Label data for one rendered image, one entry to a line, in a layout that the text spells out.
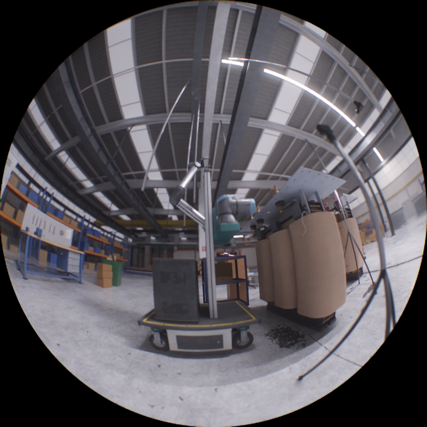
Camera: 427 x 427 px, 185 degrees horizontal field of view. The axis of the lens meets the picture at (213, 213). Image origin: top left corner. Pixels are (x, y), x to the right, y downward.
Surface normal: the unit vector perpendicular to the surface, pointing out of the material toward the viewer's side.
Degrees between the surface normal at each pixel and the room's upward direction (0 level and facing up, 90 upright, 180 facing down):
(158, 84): 175
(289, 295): 90
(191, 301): 90
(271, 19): 180
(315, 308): 90
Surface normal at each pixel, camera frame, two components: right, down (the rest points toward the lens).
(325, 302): -0.51, -0.31
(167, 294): 0.07, -0.40
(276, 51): 0.15, 0.91
